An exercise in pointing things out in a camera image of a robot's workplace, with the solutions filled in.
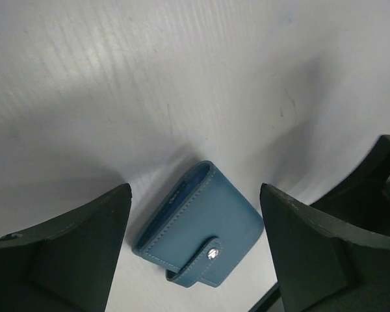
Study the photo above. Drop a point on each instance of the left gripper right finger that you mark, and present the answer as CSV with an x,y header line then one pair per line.
x,y
334,254

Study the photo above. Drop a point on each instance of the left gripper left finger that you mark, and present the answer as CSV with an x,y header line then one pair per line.
x,y
68,262

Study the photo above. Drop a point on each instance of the blue leather card holder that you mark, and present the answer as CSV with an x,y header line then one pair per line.
x,y
202,229

